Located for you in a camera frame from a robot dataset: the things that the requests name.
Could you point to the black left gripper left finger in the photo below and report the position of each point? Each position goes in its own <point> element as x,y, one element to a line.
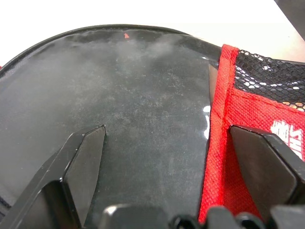
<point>62,176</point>

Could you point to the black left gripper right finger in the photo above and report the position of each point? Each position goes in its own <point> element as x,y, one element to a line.
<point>267,171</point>

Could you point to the black red paddle case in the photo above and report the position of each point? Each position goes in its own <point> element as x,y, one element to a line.
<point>228,100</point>

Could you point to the black rubber table tennis paddle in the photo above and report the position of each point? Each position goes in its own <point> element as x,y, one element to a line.
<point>133,95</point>

